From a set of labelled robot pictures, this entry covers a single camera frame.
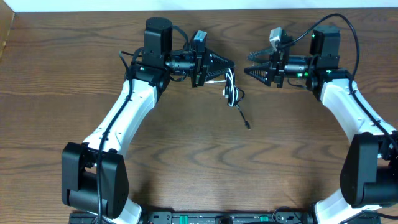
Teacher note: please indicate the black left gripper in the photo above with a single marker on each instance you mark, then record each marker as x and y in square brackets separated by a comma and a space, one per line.
[198, 66]

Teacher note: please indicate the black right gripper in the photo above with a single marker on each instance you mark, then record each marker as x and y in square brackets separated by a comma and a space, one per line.
[275, 71]

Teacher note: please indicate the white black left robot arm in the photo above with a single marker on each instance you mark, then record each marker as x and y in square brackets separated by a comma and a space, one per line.
[94, 176]

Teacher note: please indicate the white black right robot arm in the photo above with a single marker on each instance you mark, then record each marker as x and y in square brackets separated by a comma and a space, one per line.
[368, 179]

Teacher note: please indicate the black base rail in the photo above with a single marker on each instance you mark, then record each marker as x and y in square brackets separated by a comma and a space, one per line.
[282, 215]

